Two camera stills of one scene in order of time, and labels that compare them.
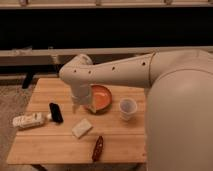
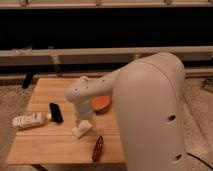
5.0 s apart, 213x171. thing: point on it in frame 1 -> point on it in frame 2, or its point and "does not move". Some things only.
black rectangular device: x=56 y=113 does not move
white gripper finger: x=74 y=108 -> x=78 y=122
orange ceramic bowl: x=101 y=98 does not move
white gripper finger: x=92 y=108 -> x=91 y=121
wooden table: x=116 y=136 does not move
